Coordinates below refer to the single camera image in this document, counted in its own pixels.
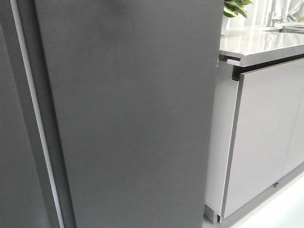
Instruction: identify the green potted plant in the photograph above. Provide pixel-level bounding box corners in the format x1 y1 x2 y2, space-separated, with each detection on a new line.
221 0 254 36

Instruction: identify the grey cabinet door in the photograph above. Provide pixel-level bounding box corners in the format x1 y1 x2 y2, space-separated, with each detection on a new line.
223 60 304 217
282 93 304 176

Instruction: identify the metal sink faucet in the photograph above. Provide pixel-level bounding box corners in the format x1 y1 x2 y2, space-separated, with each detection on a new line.
266 0 289 27

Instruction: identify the white cabinet side panel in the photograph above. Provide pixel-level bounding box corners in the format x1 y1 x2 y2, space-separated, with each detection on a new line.
205 61 238 214

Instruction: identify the grey kitchen countertop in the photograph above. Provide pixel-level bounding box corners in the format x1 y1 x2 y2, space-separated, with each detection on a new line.
219 27 304 67

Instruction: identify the dark grey fridge door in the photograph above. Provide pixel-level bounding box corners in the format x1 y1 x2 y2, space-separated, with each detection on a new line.
0 0 59 228
17 0 224 228

